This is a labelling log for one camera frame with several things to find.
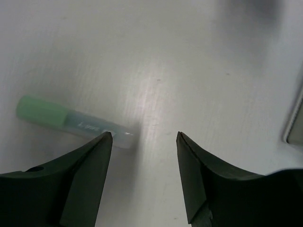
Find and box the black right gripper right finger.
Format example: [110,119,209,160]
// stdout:
[176,132,303,227]

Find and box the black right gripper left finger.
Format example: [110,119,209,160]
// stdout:
[0,132,112,227]

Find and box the green highlighter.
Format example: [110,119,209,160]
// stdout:
[16,96,135,149]

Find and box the clear plastic drawer organizer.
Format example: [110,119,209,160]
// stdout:
[283,87,303,148]

